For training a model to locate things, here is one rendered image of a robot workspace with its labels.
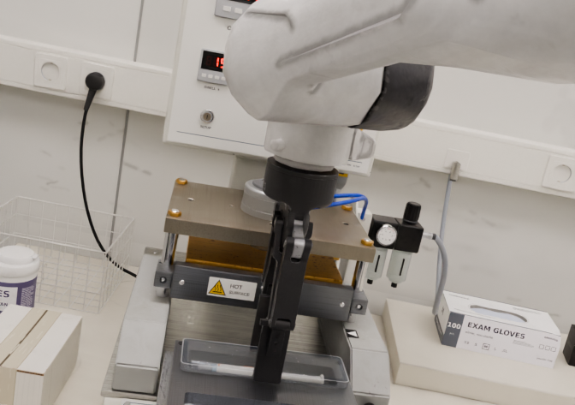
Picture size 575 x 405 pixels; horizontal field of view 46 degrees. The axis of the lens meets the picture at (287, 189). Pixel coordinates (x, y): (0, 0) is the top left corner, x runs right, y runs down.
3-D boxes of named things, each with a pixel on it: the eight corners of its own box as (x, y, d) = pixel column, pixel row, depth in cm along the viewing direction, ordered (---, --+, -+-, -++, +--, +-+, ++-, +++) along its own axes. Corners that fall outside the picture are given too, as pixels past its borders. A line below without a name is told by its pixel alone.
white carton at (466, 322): (433, 318, 148) (441, 288, 146) (537, 342, 147) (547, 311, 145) (440, 344, 137) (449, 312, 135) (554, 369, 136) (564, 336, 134)
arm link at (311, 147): (274, 110, 63) (263, 166, 65) (401, 132, 65) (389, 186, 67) (264, 93, 75) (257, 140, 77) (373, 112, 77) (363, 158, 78)
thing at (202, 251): (187, 241, 102) (198, 181, 100) (328, 261, 105) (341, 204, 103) (180, 288, 86) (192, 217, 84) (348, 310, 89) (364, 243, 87)
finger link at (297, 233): (307, 206, 70) (317, 206, 65) (300, 256, 70) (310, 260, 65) (284, 203, 70) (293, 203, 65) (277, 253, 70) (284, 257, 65)
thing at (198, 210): (169, 223, 108) (181, 145, 105) (356, 251, 113) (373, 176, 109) (155, 284, 85) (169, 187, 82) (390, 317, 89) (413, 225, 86)
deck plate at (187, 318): (145, 250, 121) (145, 245, 121) (333, 277, 126) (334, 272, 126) (100, 396, 77) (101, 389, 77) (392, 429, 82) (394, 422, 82)
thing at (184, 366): (177, 381, 72) (180, 363, 71) (180, 354, 77) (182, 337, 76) (346, 400, 74) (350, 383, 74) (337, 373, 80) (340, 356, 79)
